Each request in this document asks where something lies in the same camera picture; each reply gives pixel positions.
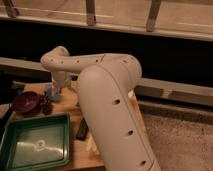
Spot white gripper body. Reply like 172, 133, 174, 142
51, 71, 70, 89

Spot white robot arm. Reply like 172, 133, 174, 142
40, 46, 161, 171

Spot green plastic tray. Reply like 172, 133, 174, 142
0, 113, 70, 171

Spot dark grape bunch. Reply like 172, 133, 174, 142
39, 95, 52, 115

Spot purple bowl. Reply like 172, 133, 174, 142
12, 91, 39, 114

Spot black rectangular block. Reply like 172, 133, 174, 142
76, 119, 88, 141

